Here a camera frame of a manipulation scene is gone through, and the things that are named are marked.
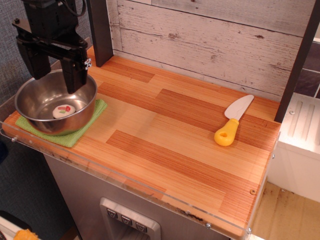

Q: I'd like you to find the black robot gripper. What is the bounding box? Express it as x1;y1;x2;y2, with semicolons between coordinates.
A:
12;0;91;94

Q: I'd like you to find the plush sushi roll toy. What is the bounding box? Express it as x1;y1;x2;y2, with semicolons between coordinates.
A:
52;104;76;119

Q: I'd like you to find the stainless steel pot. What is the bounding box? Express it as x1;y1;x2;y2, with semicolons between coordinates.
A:
14;69;98;136

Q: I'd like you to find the green cloth mat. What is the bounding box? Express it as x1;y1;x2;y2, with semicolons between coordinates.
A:
15;99;108;148

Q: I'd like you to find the clear acrylic edge guard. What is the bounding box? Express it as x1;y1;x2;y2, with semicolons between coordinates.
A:
0;120;281;240

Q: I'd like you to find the silver toy cabinet front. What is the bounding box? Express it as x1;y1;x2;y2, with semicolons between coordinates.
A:
45;155;227;240

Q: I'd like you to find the silver dispenser button panel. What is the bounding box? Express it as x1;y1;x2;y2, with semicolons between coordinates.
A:
99;197;162;240

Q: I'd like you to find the orange object bottom left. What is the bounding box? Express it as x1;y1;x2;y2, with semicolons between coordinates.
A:
13;229;39;240

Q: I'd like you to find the white toy sink unit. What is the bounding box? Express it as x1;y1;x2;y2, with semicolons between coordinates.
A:
267;93;320;202

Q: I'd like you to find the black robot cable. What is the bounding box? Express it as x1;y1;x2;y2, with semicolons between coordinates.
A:
58;0;87;18

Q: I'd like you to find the dark left shelf post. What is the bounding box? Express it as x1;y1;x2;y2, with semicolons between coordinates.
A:
86;0;114;67

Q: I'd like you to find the dark shelf post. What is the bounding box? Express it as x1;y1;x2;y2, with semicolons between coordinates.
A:
274;0;320;123
86;0;114;67

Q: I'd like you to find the yellow handled toy knife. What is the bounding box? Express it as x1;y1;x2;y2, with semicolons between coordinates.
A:
214;94;255;147

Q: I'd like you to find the dark right shelf post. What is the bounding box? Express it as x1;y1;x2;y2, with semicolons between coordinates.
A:
274;0;320;123

